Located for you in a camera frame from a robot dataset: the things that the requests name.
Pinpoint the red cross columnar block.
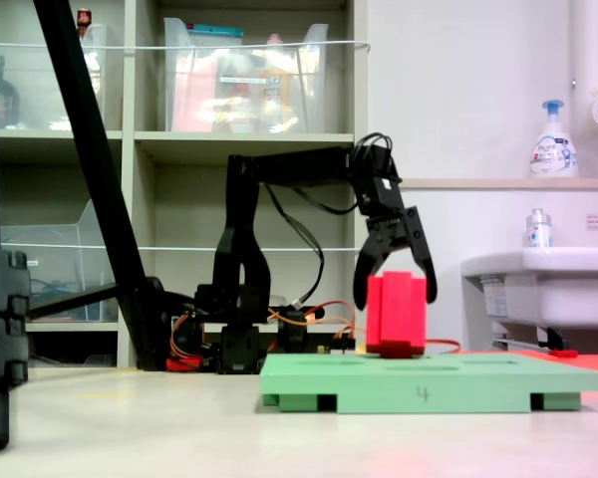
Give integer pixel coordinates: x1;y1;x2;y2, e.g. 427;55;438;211
366;270;429;359

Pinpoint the small clear bottle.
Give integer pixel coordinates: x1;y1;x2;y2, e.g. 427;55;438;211
522;207;554;249

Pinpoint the green shape sorting board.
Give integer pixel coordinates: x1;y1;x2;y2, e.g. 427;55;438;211
258;352;598;415

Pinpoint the white sink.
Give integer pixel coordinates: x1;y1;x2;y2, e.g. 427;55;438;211
460;246;598;353

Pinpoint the yellow bottle pink cap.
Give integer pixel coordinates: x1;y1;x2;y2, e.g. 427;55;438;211
257;33;295;133

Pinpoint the white soap pump bottle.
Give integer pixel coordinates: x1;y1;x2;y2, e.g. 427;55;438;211
527;99;579;179

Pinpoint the wide clear plastic bin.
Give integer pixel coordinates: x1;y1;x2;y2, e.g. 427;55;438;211
162;17;330;134

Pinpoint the red table clamp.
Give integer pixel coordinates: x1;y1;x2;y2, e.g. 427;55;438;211
166;355;203;373

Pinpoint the beige shelf unit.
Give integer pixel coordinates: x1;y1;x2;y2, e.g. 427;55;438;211
0;0;370;369

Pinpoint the thick black tripod leg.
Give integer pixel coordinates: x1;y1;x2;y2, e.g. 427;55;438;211
32;0;173;373

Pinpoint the thin black tripod strut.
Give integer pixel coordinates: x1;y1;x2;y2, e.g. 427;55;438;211
27;282;121;321

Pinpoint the narrow clear plastic bin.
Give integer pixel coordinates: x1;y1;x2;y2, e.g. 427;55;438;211
79;22;110;131

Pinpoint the low clear plastic bin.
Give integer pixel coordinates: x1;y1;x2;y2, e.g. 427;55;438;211
0;198;124;325

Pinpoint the notched black tripod leg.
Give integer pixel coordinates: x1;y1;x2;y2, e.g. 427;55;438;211
0;0;32;453

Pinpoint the dark round bottle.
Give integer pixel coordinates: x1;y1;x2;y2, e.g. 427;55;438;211
0;53;21;130

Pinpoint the black gripper servo cable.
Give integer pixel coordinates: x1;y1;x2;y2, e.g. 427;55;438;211
351;131;404;183

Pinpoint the black cable white connector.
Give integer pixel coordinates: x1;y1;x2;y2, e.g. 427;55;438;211
262;182;326;309

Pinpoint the small circuit board with wires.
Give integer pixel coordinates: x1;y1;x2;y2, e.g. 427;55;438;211
314;332;369;357

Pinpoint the orange wire loop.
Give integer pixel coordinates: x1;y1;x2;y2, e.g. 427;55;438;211
268;301;463;357

